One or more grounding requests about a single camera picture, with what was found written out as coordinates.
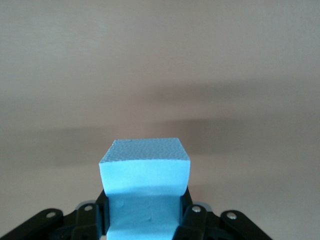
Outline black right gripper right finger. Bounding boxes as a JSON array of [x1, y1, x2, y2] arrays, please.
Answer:
[[171, 186, 272, 240]]

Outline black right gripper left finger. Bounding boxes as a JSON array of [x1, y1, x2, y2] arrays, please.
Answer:
[[0, 189, 111, 240]]

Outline blue foam block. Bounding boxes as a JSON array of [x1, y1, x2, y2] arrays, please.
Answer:
[[98, 137, 192, 240]]

